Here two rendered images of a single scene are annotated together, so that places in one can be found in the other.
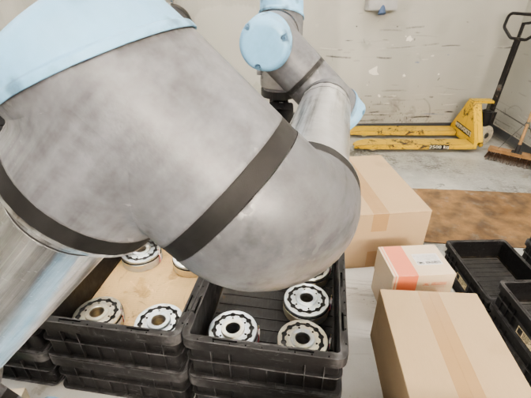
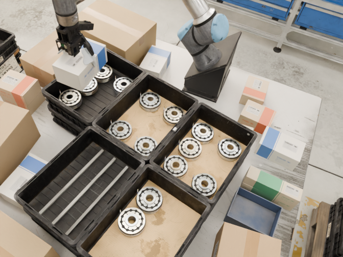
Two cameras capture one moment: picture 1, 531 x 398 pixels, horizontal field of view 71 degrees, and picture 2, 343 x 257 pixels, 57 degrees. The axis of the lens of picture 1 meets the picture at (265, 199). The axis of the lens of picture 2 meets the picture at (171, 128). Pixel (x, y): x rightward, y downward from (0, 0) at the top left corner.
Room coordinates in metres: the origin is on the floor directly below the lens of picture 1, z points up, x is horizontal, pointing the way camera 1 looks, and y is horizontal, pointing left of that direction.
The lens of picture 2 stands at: (1.44, 0.67, 2.03)
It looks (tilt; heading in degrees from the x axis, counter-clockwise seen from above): 55 degrees down; 199
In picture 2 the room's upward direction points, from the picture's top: 8 degrees clockwise
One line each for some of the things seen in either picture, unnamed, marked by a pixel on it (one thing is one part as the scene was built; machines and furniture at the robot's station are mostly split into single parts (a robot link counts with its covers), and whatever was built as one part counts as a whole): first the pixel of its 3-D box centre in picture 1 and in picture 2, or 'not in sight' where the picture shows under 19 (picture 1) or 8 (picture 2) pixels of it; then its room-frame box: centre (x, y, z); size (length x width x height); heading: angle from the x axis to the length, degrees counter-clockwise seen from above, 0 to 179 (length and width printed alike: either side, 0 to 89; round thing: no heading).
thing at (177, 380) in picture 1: (156, 311); not in sight; (0.67, 0.27, 0.76); 0.40 x 0.30 x 0.12; 171
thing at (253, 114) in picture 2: not in sight; (256, 117); (0.29, 0.72, 0.74); 0.16 x 0.12 x 0.07; 88
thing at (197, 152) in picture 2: not in sight; (190, 147); (0.70, 0.50, 0.86); 0.10 x 0.10 x 0.01
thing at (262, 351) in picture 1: (276, 276); (96, 82); (0.62, -0.02, 0.92); 0.40 x 0.30 x 0.02; 171
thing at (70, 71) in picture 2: not in sight; (81, 62); (0.69, -0.03, 1.09); 0.20 x 0.12 x 0.09; 2
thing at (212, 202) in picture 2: not in sight; (205, 149); (0.72, 0.57, 0.92); 0.40 x 0.30 x 0.02; 171
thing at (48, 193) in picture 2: not in sight; (84, 185); (1.07, 0.21, 0.87); 0.40 x 0.30 x 0.11; 171
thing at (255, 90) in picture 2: not in sight; (254, 92); (0.12, 0.66, 0.74); 0.16 x 0.12 x 0.07; 4
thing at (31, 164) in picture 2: not in sight; (28, 181); (1.12, -0.06, 0.75); 0.20 x 0.12 x 0.09; 0
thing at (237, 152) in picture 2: not in sight; (229, 148); (0.62, 0.66, 0.86); 0.10 x 0.10 x 0.01
